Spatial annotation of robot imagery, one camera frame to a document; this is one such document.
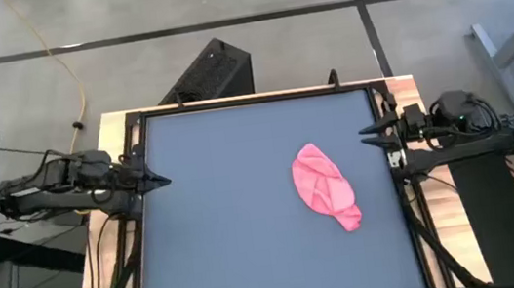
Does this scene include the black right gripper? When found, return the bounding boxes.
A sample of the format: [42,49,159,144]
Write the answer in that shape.
[356,110,433,157]

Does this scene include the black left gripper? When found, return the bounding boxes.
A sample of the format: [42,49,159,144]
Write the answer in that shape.
[113,149,174,201]

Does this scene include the pink terry towel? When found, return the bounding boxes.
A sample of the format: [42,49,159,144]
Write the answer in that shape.
[288,137,365,240]

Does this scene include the grey-blue table mat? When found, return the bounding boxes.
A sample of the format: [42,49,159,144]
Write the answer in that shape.
[114,83,428,288]

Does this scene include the black perforated computer tower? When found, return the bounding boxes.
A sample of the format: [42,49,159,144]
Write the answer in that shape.
[150,33,257,106]

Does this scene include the black side table top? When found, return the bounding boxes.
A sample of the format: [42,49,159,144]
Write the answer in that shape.
[0,223,90,285]

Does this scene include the black mat with striped edge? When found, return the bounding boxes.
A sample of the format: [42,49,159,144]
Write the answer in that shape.
[437,124,514,288]

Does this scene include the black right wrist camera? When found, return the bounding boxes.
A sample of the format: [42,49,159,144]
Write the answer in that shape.
[402,102,428,129]

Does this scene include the yellow cable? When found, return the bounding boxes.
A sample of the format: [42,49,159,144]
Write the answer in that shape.
[3,0,95,162]

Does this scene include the black metal table frame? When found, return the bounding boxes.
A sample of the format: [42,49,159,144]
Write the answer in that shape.
[104,73,446,288]

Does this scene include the thin black floor cable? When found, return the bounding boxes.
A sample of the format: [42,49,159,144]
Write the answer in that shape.
[0,142,51,162]

